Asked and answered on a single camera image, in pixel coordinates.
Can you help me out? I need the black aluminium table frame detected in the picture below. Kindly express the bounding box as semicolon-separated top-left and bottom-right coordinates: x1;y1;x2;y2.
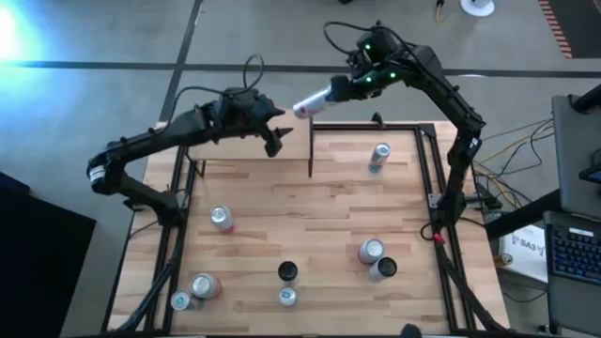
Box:
115;122;508;335

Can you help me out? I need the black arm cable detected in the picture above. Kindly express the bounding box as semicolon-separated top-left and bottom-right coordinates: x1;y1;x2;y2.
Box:
322;20;377;56
168;54;266;123

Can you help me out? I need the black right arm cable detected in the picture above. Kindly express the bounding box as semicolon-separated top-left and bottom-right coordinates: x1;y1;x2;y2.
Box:
322;20;377;56

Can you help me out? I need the black looped cable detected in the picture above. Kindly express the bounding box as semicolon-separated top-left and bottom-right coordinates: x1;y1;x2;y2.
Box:
419;221;440;242

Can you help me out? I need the thin black cable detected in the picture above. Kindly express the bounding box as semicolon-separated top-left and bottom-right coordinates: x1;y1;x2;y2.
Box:
528;120;556;171

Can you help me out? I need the black pole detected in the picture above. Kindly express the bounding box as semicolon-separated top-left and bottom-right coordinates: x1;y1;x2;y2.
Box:
569;83;601;115

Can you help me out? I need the dark mat orange striped edge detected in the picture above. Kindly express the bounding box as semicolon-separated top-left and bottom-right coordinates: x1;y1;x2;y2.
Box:
537;0;601;60

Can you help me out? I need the white cable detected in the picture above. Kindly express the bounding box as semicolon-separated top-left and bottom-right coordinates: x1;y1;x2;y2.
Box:
482;117;554;142

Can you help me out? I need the white and red soda can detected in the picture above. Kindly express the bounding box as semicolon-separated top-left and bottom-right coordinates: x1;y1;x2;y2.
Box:
190;272;223;300
358;238;386;266
209;205;238;235

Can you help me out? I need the slim silver can blue tab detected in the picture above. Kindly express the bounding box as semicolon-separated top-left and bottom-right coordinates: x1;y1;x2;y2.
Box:
277;286;299;308
170;289;201;312
367;142;392;175

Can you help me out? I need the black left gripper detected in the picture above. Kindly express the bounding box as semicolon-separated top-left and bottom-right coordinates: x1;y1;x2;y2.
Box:
206;86;295;159

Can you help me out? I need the white round stand base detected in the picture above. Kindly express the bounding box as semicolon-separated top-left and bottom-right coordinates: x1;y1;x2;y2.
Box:
459;0;496;18

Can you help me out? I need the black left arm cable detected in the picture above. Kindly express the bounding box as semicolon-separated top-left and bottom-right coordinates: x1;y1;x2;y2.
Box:
168;54;266;123

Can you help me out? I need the slim white can black top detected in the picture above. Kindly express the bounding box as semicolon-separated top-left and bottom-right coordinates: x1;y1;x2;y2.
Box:
277;260;300;288
292;85;337;119
367;255;398;284

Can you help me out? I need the yellow cable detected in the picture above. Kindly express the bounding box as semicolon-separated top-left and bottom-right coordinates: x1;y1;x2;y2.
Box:
472;131;555;206

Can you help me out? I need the black phone blue screen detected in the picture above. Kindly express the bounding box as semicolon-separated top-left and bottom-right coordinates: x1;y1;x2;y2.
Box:
578;163;601;185

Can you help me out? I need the laptop keyboard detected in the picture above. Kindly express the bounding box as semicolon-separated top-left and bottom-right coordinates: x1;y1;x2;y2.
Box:
543;209;601;337

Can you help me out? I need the large black cabinet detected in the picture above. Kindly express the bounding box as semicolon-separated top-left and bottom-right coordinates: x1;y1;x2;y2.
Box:
0;171;98;338

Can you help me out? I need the white paper sign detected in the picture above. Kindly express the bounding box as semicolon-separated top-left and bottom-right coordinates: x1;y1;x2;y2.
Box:
497;223;549;284

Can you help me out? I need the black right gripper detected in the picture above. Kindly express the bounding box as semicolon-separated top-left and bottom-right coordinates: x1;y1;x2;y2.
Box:
330;63;403;102

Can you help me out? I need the gray flat monitor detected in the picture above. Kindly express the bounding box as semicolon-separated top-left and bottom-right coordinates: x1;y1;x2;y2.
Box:
551;93;601;220

